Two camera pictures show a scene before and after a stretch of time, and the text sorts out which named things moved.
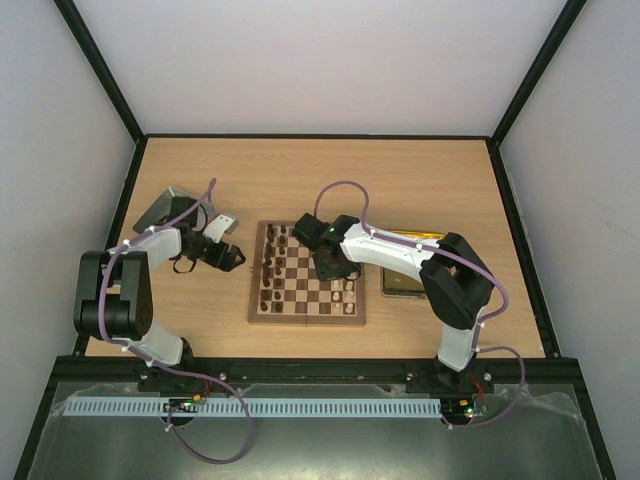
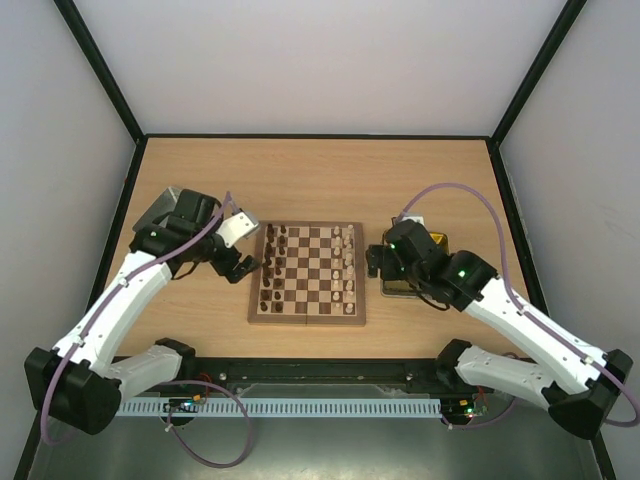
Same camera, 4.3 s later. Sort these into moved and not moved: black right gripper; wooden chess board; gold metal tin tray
Moved: black right gripper
Not moved: wooden chess board; gold metal tin tray
